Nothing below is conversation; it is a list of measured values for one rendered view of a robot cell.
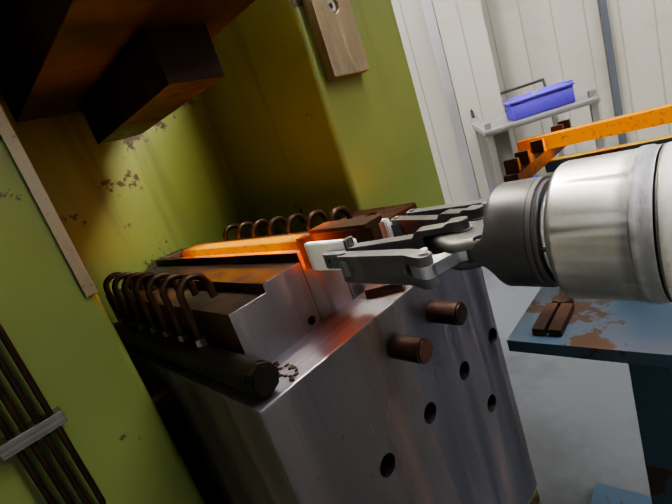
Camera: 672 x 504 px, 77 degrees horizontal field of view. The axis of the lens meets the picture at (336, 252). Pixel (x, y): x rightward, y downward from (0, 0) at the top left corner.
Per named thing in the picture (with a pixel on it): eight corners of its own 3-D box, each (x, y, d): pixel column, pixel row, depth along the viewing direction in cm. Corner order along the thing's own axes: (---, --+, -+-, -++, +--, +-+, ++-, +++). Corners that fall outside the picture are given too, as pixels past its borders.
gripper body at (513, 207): (551, 312, 26) (426, 303, 33) (590, 255, 31) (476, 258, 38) (526, 197, 24) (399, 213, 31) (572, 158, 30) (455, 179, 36)
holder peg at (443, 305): (470, 318, 49) (464, 297, 48) (459, 330, 47) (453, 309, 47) (440, 315, 52) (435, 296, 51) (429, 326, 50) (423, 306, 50)
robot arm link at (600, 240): (690, 262, 28) (589, 263, 32) (674, 125, 25) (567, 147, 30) (666, 336, 22) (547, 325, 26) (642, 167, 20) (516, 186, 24)
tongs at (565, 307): (602, 207, 106) (602, 203, 106) (622, 205, 103) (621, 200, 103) (532, 335, 65) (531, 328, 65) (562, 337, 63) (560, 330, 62)
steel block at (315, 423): (538, 485, 69) (474, 235, 58) (409, 750, 45) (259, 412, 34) (318, 405, 111) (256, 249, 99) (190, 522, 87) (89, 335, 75)
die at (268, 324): (378, 281, 53) (357, 218, 51) (253, 374, 41) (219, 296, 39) (220, 277, 84) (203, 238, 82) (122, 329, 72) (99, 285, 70)
